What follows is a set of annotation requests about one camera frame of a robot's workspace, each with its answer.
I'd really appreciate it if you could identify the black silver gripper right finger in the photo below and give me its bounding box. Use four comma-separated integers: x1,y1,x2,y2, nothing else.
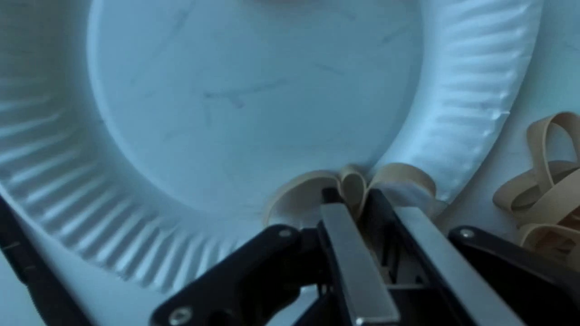
364,187,580,326

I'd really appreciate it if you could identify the black silver gripper left finger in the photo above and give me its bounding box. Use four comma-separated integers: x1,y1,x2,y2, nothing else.
149,187,402,326

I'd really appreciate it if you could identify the white paper plate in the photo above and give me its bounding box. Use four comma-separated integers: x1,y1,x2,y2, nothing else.
0,0,546,297

